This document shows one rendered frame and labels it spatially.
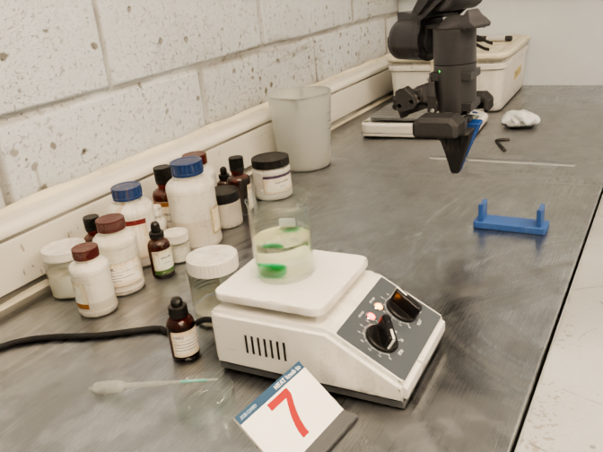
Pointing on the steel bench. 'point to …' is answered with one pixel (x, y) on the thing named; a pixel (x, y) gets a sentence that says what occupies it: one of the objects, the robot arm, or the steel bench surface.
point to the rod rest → (511, 221)
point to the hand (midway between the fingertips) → (455, 149)
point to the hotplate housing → (314, 347)
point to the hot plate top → (286, 300)
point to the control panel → (412, 334)
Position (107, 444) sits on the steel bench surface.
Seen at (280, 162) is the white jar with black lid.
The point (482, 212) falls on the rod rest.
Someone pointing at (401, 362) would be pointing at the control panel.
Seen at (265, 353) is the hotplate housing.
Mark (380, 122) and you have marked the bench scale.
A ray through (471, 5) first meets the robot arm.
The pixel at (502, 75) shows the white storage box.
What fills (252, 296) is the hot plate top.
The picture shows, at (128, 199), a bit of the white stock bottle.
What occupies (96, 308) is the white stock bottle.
